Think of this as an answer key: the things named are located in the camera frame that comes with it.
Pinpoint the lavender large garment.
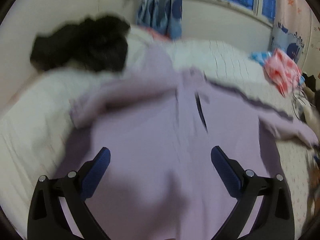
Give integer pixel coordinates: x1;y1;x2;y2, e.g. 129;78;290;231
56;45;318;239

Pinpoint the white cherry print bedsheet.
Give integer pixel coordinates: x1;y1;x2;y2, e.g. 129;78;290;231
1;69;314;239

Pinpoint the pink red checked cloth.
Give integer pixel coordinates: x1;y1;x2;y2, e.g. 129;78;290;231
264;48;302;97

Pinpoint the light blue cloth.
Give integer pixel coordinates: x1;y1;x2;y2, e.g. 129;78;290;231
249;51;272;66

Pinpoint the black jacket pile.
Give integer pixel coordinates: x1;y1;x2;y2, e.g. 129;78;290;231
30;15;131;73

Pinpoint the pink cartoon curtain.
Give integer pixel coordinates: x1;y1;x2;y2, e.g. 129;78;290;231
271;0;311;68

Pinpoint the blue patterned curtain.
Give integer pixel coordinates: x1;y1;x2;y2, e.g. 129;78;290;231
136;0;182;40

